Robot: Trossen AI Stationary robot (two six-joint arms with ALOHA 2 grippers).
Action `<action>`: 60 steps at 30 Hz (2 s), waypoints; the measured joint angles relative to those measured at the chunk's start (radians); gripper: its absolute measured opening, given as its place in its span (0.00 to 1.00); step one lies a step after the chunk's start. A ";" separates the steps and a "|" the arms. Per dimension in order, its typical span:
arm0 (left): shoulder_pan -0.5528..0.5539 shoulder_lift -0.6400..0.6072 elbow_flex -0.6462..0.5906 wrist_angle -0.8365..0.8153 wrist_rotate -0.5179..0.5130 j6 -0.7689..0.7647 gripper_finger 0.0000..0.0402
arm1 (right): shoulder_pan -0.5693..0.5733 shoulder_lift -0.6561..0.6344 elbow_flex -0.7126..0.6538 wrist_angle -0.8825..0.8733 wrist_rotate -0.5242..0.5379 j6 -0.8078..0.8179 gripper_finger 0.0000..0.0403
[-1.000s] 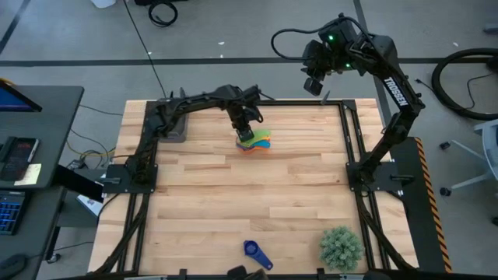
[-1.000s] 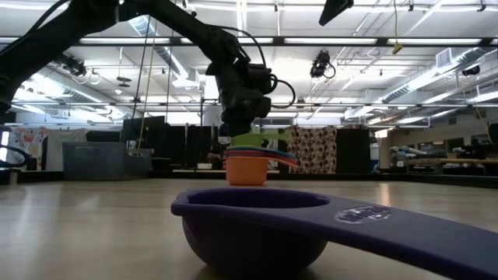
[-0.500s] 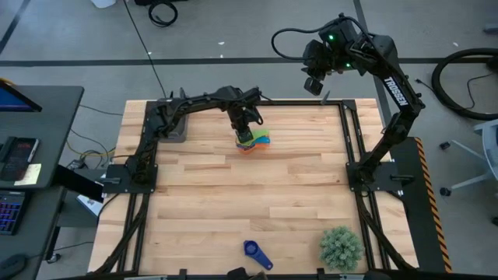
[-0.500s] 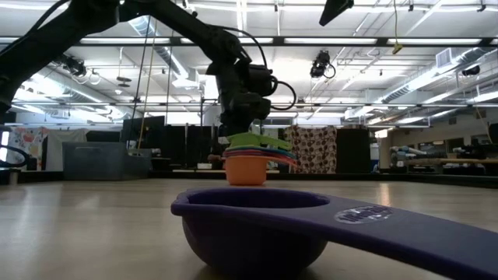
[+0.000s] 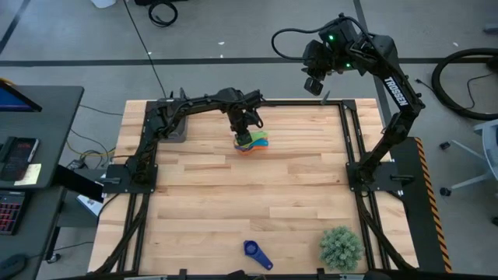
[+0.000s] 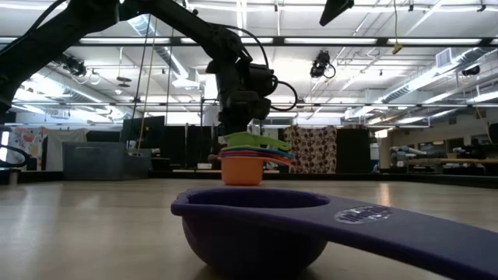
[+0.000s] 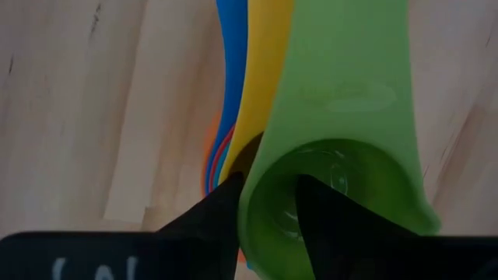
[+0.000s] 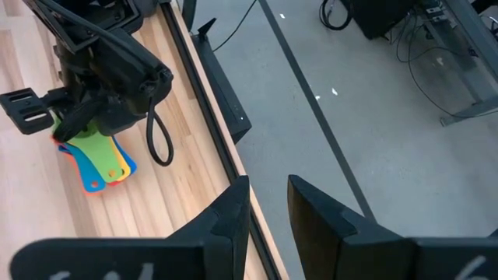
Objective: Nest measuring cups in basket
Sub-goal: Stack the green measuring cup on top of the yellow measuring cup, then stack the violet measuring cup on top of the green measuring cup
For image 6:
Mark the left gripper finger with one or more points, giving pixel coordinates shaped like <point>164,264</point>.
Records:
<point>235,126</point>

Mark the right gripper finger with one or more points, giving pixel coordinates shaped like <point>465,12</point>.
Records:
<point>342,9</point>
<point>335,5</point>

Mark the green measuring cup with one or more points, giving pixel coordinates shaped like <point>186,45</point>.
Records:
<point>249,140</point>

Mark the orange measuring cup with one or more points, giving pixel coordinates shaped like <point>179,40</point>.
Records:
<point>241,171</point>

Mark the dark blue measuring cup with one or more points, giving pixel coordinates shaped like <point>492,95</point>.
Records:
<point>253,241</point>

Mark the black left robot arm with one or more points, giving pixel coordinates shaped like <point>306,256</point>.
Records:
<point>39,46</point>

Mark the brown spotted curtain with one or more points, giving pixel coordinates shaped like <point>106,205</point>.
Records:
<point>311,149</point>

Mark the black monitor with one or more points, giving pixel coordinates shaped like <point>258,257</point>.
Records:
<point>144,132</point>

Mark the black partition panel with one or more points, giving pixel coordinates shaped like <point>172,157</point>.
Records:
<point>352,151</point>

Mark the grey plastic bin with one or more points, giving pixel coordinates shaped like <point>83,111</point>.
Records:
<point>97,161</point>

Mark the wooden workbench with equipment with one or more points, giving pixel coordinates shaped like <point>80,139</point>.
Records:
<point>447,160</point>

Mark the floral cloth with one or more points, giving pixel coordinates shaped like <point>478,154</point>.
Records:
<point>27,142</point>

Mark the black overhead camera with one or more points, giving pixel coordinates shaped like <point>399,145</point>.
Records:
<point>321,64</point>

